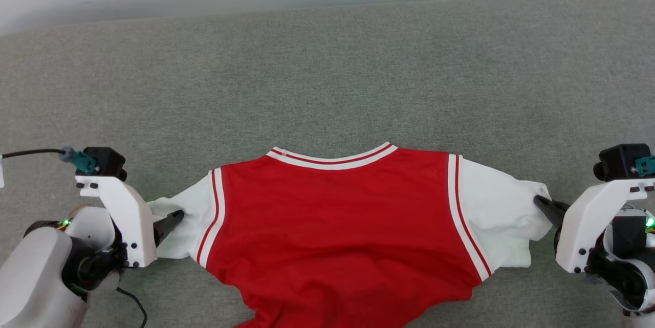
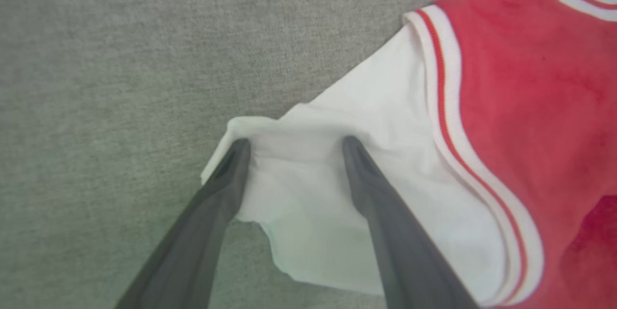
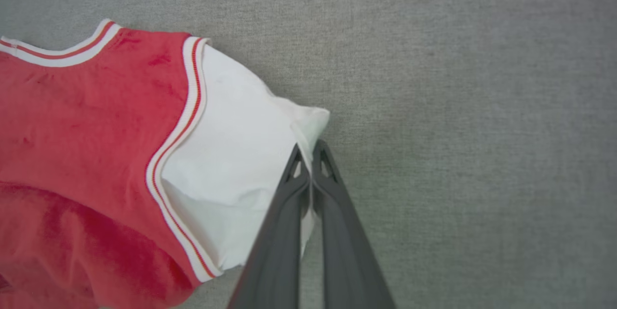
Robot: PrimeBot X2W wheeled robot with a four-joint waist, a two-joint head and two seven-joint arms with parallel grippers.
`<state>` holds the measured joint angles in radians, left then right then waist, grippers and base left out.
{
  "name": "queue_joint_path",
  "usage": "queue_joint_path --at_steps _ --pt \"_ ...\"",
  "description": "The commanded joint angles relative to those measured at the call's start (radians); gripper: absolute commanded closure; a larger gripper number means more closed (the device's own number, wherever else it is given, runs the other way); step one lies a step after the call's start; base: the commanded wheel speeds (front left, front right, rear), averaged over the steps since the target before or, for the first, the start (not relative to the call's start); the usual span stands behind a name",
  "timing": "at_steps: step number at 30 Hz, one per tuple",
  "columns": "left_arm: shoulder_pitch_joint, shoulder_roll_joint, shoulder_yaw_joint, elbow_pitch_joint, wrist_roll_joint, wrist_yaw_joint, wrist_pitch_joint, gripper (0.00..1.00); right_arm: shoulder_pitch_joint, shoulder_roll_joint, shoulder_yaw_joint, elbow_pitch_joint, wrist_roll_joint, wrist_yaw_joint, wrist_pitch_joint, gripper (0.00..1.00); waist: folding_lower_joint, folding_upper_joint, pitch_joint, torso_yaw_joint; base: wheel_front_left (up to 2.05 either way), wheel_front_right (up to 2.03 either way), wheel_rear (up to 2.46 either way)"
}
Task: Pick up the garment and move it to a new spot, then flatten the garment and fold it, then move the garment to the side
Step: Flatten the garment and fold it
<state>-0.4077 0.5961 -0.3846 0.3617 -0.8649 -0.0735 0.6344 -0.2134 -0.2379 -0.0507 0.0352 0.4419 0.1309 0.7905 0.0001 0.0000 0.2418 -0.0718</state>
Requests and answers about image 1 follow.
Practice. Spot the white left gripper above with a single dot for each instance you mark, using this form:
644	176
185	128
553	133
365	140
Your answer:
130	215

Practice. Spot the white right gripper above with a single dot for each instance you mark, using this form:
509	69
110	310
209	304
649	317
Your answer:
583	225

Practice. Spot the red and white jersey shirt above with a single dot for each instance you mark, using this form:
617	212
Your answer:
337	215

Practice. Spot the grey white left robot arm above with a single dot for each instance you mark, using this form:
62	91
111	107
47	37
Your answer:
30	277

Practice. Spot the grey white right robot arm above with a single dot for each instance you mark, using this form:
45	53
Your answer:
629	277

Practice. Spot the grey fabric sofa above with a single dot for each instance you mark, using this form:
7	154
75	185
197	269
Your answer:
327	72

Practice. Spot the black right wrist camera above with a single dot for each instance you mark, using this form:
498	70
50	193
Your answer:
616	161

